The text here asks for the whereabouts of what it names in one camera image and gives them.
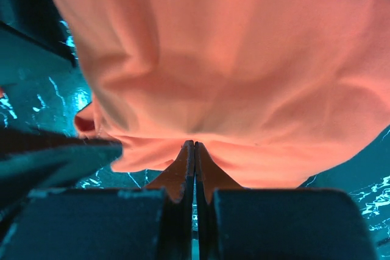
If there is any orange t-shirt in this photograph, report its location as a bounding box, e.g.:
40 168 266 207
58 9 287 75
53 0 389 188

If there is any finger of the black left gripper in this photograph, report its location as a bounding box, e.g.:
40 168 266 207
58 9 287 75
1 128 122 208

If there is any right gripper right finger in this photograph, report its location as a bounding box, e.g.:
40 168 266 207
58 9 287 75
194 143 378 259

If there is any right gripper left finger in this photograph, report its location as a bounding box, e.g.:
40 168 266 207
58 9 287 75
1 141 194 259

